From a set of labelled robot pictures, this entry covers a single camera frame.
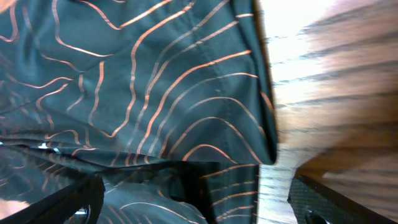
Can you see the black printed cycling jersey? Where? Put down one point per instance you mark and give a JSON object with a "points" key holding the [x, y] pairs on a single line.
{"points": [[168, 101]]}

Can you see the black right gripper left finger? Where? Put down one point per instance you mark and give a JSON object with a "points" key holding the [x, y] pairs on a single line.
{"points": [[80, 202]]}

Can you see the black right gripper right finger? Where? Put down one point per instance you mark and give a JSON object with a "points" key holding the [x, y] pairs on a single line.
{"points": [[315, 203]]}

